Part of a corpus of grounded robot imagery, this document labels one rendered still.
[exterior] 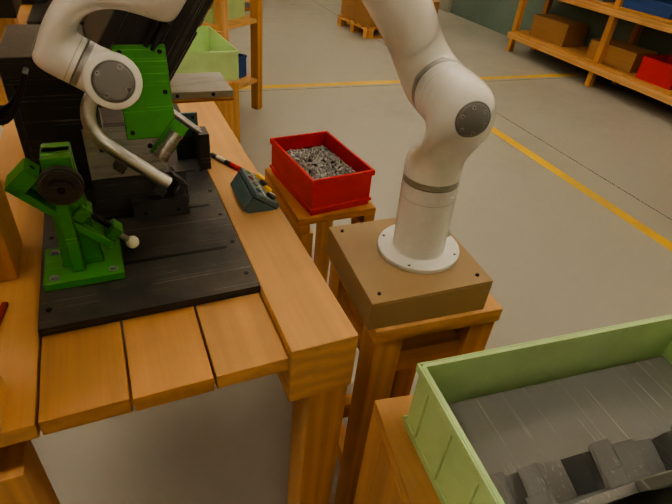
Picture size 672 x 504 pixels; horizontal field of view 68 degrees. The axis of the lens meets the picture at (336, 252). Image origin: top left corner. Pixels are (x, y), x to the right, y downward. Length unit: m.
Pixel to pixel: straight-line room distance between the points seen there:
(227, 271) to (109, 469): 1.00
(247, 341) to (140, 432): 1.05
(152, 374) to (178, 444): 0.99
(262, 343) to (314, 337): 0.10
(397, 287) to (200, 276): 0.42
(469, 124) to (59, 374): 0.83
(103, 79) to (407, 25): 0.48
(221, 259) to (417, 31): 0.62
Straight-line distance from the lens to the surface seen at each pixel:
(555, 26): 7.27
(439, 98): 0.92
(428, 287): 1.08
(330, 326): 1.00
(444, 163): 1.00
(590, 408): 1.10
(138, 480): 1.89
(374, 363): 1.15
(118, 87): 0.86
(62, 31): 0.88
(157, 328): 1.04
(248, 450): 1.89
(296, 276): 1.11
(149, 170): 1.20
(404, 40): 0.92
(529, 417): 1.03
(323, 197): 1.49
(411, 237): 1.11
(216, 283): 1.09
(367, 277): 1.08
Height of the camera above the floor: 1.60
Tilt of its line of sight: 36 degrees down
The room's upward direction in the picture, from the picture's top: 6 degrees clockwise
